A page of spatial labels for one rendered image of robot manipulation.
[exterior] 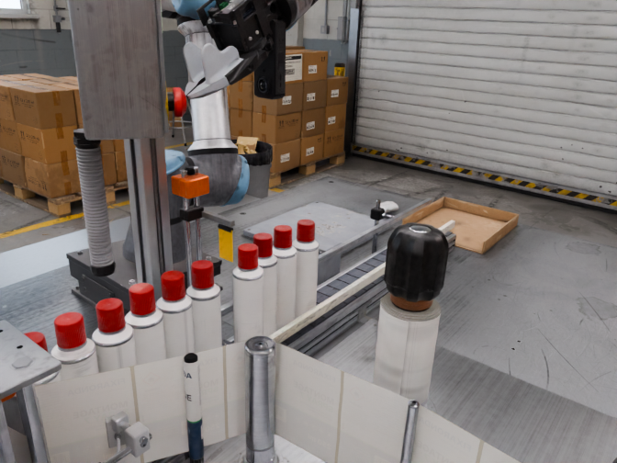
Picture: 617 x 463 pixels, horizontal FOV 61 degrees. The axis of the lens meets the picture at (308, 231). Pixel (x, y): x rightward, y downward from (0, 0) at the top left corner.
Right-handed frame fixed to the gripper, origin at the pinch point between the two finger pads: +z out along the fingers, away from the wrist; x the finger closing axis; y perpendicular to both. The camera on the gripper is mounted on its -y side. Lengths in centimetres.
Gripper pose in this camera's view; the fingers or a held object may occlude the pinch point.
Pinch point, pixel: (196, 95)
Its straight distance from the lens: 73.5
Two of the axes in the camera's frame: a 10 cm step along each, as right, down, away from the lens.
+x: 7.9, 2.5, -5.5
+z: -5.4, 7.1, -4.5
